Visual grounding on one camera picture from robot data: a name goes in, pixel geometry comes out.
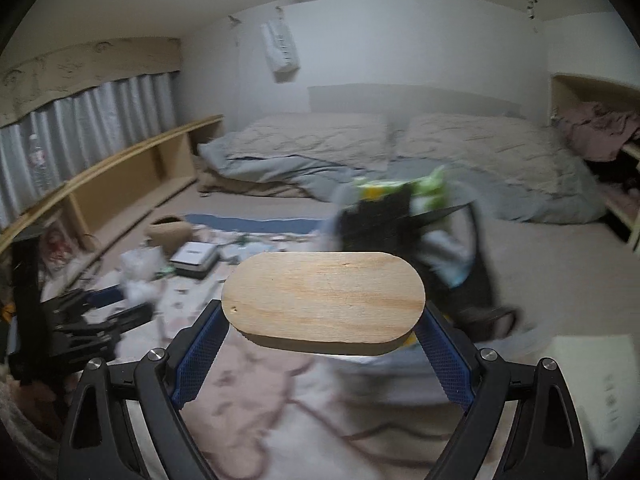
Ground beige plush slipper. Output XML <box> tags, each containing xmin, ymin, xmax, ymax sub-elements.
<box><xmin>145</xmin><ymin>216</ymin><xmax>193</xmax><ymax>253</ymax></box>

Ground oval wooden box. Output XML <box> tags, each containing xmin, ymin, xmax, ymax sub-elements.
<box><xmin>221</xmin><ymin>251</ymin><xmax>427</xmax><ymax>358</ymax></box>

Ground green dotted tissue pack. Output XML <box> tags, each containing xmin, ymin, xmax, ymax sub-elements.
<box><xmin>352</xmin><ymin>167</ymin><xmax>448</xmax><ymax>211</ymax></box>

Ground grey curtain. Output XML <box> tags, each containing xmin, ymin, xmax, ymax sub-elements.
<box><xmin>0</xmin><ymin>72</ymin><xmax>178</xmax><ymax>231</ymax></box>

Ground black and white gift box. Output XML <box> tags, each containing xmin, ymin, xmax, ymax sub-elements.
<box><xmin>170</xmin><ymin>241</ymin><xmax>221</xmax><ymax>280</ymax></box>

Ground red printed packet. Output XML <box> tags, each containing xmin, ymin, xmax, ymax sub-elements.
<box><xmin>42</xmin><ymin>225</ymin><xmax>81</xmax><ymax>271</ymax></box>

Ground beige curtain valance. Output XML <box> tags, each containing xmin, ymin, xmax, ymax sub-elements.
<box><xmin>0</xmin><ymin>37</ymin><xmax>182</xmax><ymax>128</ymax></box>

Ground pink clothes pile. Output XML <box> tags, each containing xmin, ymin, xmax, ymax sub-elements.
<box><xmin>557</xmin><ymin>101</ymin><xmax>640</xmax><ymax>161</ymax></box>

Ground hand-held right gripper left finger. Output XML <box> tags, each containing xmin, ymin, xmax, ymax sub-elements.
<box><xmin>59</xmin><ymin>300</ymin><xmax>228</xmax><ymax>480</ymax></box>

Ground beige textured pillow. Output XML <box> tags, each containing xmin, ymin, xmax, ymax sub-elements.
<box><xmin>395</xmin><ymin>112</ymin><xmax>571</xmax><ymax>196</ymax></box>
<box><xmin>227</xmin><ymin>112</ymin><xmax>391</xmax><ymax>171</ymax></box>

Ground black strap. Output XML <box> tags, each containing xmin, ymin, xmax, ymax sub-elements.
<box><xmin>410</xmin><ymin>202</ymin><xmax>521</xmax><ymax>336</ymax></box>

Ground black feather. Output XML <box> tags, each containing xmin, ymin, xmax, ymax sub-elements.
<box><xmin>340</xmin><ymin>187</ymin><xmax>416</xmax><ymax>253</ymax></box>

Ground clear water bottle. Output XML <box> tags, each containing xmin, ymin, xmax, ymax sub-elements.
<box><xmin>27</xmin><ymin>132</ymin><xmax>51</xmax><ymax>201</ymax></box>

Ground white paper bag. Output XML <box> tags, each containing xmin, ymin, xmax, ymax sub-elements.
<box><xmin>260</xmin><ymin>17</ymin><xmax>301</xmax><ymax>83</ymax></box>

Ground clear plastic storage bin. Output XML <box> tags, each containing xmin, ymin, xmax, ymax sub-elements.
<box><xmin>327</xmin><ymin>167</ymin><xmax>526</xmax><ymax>361</ymax></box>

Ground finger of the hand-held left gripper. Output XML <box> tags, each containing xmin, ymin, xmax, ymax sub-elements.
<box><xmin>52</xmin><ymin>285</ymin><xmax>126</xmax><ymax>313</ymax></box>
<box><xmin>52</xmin><ymin>302</ymin><xmax>153</xmax><ymax>336</ymax></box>

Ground wooden bedside shelf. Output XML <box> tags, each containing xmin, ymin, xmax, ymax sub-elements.
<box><xmin>0</xmin><ymin>115</ymin><xmax>224</xmax><ymax>281</ymax></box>

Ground cartoon printed blanket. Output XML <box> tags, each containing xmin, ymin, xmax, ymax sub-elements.
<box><xmin>45</xmin><ymin>210</ymin><xmax>576</xmax><ymax>480</ymax></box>

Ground flat white box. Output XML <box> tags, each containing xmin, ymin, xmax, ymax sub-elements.
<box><xmin>550</xmin><ymin>335</ymin><xmax>640</xmax><ymax>461</ymax></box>

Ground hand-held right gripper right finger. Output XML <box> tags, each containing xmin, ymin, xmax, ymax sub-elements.
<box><xmin>417</xmin><ymin>305</ymin><xmax>591</xmax><ymax>480</ymax></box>

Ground grey duvet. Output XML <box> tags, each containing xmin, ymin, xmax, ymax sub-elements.
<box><xmin>197</xmin><ymin>140</ymin><xmax>608</xmax><ymax>223</ymax></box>

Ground clear plastic wrap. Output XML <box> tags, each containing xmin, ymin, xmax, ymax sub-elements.
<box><xmin>120</xmin><ymin>249</ymin><xmax>166</xmax><ymax>306</ymax></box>

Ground beige bed sheet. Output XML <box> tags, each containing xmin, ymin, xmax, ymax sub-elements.
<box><xmin>65</xmin><ymin>180</ymin><xmax>640</xmax><ymax>361</ymax></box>

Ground beige fleece blanket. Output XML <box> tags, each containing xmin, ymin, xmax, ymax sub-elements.
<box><xmin>197</xmin><ymin>170</ymin><xmax>311</xmax><ymax>198</ymax></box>

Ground closet niche shelf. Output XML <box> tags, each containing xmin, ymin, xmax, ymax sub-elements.
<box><xmin>550</xmin><ymin>74</ymin><xmax>640</xmax><ymax>251</ymax></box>

